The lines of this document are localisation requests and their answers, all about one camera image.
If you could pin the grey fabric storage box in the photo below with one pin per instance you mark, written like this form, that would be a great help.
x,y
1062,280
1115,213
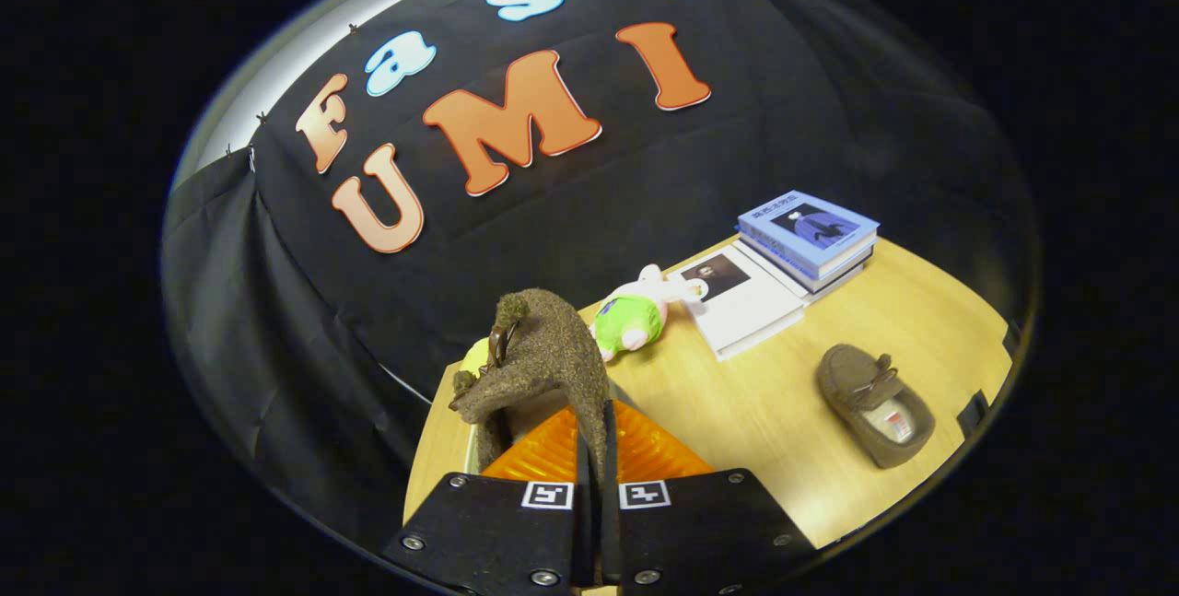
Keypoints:
x,y
472,450

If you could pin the blue cover book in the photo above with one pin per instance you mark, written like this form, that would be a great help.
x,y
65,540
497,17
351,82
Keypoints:
x,y
801,227

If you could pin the brown furry slipper shoe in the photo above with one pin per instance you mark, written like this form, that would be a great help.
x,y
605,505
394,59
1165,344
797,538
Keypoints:
x,y
543,356
847,384

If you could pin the pink plush toy green outfit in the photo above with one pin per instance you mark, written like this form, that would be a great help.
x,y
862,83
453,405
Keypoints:
x,y
626,320

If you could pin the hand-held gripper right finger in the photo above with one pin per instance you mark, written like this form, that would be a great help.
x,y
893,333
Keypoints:
x,y
691,531

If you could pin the yellow plush ball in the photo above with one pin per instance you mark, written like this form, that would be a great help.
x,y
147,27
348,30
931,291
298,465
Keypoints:
x,y
474,358

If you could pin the white book with dark portrait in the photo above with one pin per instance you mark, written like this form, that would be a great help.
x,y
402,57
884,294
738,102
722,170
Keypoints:
x,y
751,310

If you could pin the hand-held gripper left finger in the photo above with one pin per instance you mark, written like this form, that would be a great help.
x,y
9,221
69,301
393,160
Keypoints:
x,y
497,531

